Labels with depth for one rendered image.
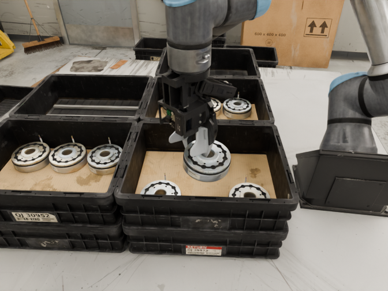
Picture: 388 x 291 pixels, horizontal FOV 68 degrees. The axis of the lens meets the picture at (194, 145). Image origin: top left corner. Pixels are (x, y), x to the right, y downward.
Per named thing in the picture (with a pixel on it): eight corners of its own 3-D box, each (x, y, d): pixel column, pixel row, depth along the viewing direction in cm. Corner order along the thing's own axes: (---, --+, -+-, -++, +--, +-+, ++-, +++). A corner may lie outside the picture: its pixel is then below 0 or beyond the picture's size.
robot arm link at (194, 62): (189, 32, 52) (224, 43, 48) (189, 56, 55) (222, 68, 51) (157, 42, 48) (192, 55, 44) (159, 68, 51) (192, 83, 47)
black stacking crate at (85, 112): (156, 103, 116) (153, 77, 109) (142, 150, 93) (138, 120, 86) (58, 101, 117) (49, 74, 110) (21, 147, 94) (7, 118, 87)
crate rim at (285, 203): (274, 130, 85) (276, 123, 84) (299, 211, 62) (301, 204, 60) (139, 126, 86) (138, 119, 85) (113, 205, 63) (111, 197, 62)
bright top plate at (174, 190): (183, 183, 75) (183, 182, 75) (176, 215, 67) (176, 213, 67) (146, 179, 76) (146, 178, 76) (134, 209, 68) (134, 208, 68)
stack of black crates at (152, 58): (183, 73, 293) (183, 38, 272) (178, 86, 270) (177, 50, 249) (145, 70, 298) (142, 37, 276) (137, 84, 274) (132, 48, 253)
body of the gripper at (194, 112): (159, 126, 58) (153, 69, 50) (189, 109, 63) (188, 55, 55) (186, 142, 54) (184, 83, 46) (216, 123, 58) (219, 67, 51)
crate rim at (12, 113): (154, 81, 110) (153, 75, 108) (139, 126, 86) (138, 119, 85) (51, 79, 111) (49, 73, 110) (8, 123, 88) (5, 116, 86)
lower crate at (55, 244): (146, 175, 99) (142, 148, 92) (126, 256, 76) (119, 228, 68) (32, 172, 101) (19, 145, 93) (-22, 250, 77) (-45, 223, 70)
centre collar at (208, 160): (217, 147, 64) (218, 145, 64) (219, 163, 61) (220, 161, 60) (196, 146, 64) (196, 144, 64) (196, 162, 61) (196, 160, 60)
